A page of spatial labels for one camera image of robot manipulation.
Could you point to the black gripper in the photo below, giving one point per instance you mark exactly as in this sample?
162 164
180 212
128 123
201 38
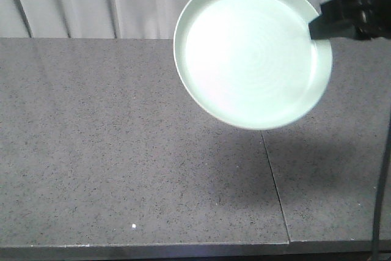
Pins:
373 19

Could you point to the light green round plate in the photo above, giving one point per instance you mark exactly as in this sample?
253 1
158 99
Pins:
252 63

